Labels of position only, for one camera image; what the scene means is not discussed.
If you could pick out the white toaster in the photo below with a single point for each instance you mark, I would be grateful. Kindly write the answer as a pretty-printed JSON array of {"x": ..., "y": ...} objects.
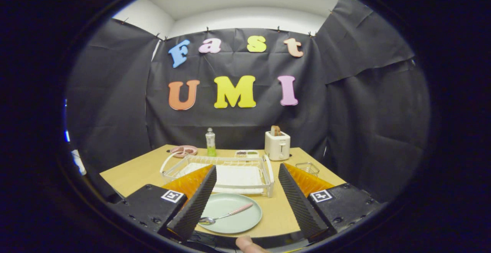
[{"x": 277, "y": 147}]

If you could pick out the small white food tray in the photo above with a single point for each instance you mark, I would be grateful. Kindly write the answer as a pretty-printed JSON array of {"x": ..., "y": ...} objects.
[{"x": 246, "y": 156}]

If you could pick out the pink divided dish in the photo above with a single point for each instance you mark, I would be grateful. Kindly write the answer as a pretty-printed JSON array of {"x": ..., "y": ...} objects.
[{"x": 184, "y": 151}]

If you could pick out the green dish soap bottle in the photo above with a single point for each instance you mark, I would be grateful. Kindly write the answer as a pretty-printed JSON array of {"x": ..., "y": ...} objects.
[{"x": 210, "y": 145}]

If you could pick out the light green plate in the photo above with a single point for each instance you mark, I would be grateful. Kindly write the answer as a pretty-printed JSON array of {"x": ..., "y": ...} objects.
[{"x": 238, "y": 222}]

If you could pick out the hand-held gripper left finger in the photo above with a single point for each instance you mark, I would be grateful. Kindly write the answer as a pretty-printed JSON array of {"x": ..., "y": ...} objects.
[{"x": 195, "y": 207}]

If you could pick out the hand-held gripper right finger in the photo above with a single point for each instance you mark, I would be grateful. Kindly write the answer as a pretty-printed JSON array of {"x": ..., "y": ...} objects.
[{"x": 301, "y": 207}]

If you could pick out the black backdrop cloth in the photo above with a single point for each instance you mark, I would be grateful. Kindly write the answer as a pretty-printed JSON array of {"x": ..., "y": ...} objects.
[{"x": 364, "y": 122}]

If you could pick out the brown bread slice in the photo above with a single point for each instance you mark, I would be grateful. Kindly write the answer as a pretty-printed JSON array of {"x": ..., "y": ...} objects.
[{"x": 275, "y": 131}]

